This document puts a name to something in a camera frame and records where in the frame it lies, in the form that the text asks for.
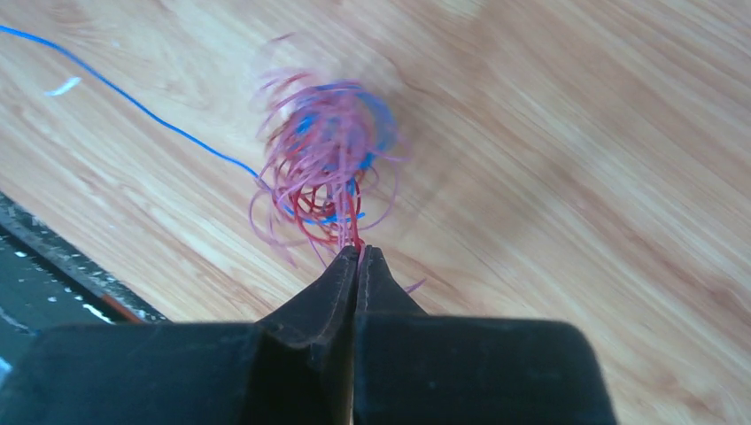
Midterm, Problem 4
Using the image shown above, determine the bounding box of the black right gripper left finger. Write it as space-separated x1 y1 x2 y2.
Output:
1 247 358 424

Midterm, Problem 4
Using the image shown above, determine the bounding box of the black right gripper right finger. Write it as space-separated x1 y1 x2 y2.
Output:
353 246 616 424

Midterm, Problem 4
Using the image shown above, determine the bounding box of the red cable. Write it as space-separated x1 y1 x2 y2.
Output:
281 146 368 251

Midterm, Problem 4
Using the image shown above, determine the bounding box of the pink cable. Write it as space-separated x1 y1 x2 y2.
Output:
247 64 427 295

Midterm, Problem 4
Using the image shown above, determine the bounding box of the blue cable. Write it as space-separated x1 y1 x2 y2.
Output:
0 24 400 227

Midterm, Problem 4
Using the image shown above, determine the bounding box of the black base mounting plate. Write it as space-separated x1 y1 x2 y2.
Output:
1 195 166 376

